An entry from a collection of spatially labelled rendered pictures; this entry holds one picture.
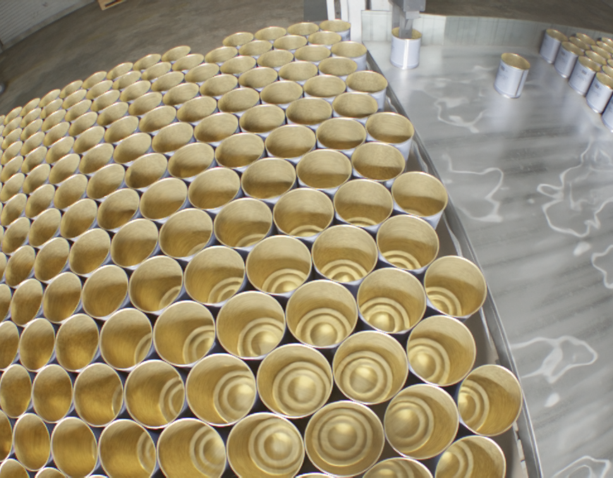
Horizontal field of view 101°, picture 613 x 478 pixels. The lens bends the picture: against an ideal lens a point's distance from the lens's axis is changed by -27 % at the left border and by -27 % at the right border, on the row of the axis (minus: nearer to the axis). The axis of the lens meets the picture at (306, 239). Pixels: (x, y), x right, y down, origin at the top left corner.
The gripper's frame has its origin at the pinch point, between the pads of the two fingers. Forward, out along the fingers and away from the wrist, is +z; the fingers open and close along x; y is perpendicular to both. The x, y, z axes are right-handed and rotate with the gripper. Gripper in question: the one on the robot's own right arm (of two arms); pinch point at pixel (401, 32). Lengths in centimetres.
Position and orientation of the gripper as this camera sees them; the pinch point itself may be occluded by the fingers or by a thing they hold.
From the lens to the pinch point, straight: 85.0
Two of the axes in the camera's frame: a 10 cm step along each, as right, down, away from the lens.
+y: 9.8, -1.8, -0.1
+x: -1.5, -8.4, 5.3
